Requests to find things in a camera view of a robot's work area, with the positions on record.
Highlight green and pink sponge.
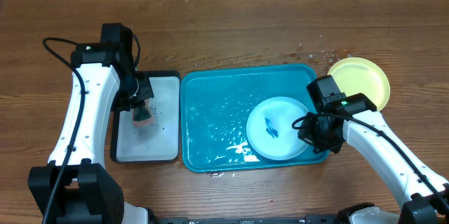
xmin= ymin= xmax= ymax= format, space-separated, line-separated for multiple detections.
xmin=132 ymin=106 xmax=154 ymax=128

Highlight light blue plate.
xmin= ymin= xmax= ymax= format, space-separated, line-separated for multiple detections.
xmin=246 ymin=96 xmax=308 ymax=161

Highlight yellow plate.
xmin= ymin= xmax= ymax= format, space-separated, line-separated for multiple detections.
xmin=328 ymin=57 xmax=391 ymax=111

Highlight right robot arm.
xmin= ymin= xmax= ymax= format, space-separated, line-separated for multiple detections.
xmin=292 ymin=93 xmax=448 ymax=223

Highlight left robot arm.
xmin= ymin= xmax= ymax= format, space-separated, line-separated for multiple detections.
xmin=28 ymin=23 xmax=158 ymax=223

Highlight black tray with soapy water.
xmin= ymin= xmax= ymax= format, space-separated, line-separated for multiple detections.
xmin=110 ymin=70 xmax=180 ymax=163

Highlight teal plastic serving tray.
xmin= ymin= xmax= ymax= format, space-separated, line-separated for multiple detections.
xmin=180 ymin=64 xmax=328 ymax=173

